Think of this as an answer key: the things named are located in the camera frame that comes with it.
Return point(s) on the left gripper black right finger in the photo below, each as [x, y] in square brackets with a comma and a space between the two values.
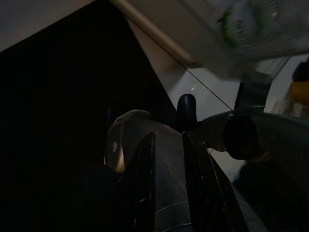
[200, 181]

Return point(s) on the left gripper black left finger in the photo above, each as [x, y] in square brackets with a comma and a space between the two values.
[142, 181]

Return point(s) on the grey robot left leg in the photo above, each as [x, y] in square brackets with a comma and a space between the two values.
[169, 169]

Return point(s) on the black robot foot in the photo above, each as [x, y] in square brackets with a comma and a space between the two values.
[187, 111]

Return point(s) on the yellow tub with lid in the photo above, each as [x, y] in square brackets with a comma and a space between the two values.
[300, 94]

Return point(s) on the green vegetables in bag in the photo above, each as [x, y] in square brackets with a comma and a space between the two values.
[231, 26]

